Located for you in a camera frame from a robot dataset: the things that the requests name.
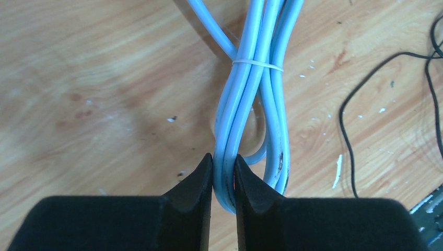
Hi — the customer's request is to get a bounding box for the black mounting rail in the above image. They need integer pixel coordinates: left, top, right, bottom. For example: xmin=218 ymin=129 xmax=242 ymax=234
xmin=410 ymin=185 xmax=442 ymax=251

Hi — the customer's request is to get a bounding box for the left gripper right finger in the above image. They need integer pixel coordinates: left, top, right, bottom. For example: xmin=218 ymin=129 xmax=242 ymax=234
xmin=235 ymin=156 xmax=428 ymax=250

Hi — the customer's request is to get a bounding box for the black charger with cable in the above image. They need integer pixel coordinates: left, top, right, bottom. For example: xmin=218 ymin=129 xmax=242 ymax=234
xmin=337 ymin=14 xmax=442 ymax=198

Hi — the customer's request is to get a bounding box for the light blue cable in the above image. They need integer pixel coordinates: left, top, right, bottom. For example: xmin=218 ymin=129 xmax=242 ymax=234
xmin=186 ymin=0 xmax=305 ymax=215

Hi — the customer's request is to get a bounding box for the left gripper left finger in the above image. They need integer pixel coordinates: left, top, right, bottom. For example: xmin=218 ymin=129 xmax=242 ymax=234
xmin=8 ymin=154 xmax=213 ymax=250

